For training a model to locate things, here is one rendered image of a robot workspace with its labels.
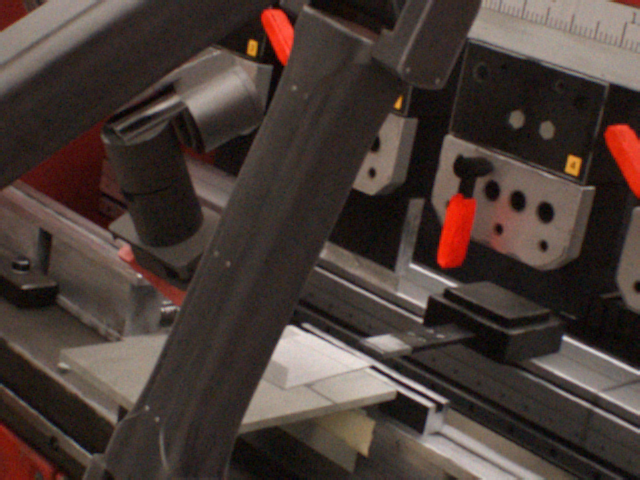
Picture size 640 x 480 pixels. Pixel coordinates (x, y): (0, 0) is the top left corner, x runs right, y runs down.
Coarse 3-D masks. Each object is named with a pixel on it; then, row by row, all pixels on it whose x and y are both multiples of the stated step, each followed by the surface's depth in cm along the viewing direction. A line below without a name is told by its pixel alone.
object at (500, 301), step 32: (448, 288) 146; (480, 288) 148; (448, 320) 144; (480, 320) 141; (512, 320) 140; (544, 320) 145; (384, 352) 131; (416, 352) 135; (480, 352) 141; (512, 352) 140; (544, 352) 145
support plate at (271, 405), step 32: (64, 352) 117; (96, 352) 118; (128, 352) 120; (96, 384) 113; (128, 384) 113; (320, 384) 121; (352, 384) 123; (384, 384) 124; (256, 416) 112; (288, 416) 114
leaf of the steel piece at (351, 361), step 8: (296, 336) 131; (304, 336) 132; (312, 336) 132; (304, 344) 130; (312, 344) 130; (320, 344) 131; (328, 344) 131; (320, 352) 129; (328, 352) 129; (336, 352) 130; (344, 352) 130; (336, 360) 128; (344, 360) 128; (352, 360) 128; (360, 360) 129; (352, 368) 126; (360, 368) 127
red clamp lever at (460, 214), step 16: (464, 160) 108; (480, 160) 109; (464, 176) 108; (480, 176) 109; (464, 192) 109; (448, 208) 110; (464, 208) 109; (448, 224) 110; (464, 224) 110; (448, 240) 110; (464, 240) 111; (448, 256) 110
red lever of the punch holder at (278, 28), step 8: (264, 16) 124; (272, 16) 124; (280, 16) 124; (264, 24) 124; (272, 24) 123; (280, 24) 124; (288, 24) 124; (272, 32) 123; (280, 32) 123; (288, 32) 124; (272, 40) 124; (280, 40) 123; (288, 40) 123; (280, 48) 123; (288, 48) 123; (280, 56) 123; (288, 56) 122
